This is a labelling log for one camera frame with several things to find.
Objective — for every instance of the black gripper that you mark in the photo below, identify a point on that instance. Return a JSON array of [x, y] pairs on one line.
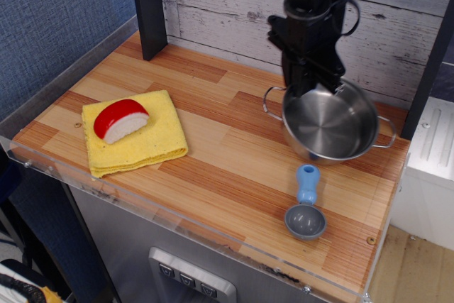
[[308, 50]]

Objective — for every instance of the stainless steel stockpot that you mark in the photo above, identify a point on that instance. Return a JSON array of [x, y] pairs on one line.
[[326, 128]]

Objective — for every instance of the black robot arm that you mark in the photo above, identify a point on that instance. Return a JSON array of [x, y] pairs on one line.
[[313, 10]]

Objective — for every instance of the blue grey ice cream scoop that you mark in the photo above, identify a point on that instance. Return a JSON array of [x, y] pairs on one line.
[[303, 220]]

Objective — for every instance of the yellow folded cloth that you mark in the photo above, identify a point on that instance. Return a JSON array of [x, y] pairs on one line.
[[160, 140]]

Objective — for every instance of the white appliance at right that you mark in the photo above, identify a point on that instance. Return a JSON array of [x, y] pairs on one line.
[[423, 205]]

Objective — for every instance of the red white toy sushi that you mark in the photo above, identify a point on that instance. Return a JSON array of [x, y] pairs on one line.
[[120, 119]]

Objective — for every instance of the silver button control panel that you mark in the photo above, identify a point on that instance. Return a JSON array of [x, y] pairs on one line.
[[180, 281]]

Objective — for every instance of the clear acrylic front guard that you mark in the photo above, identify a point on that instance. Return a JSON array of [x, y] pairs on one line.
[[123, 228]]

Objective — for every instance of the yellow object bottom left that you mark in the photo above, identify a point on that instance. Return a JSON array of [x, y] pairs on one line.
[[51, 296]]

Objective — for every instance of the black right vertical post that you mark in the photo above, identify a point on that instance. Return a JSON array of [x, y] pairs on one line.
[[435, 59]]

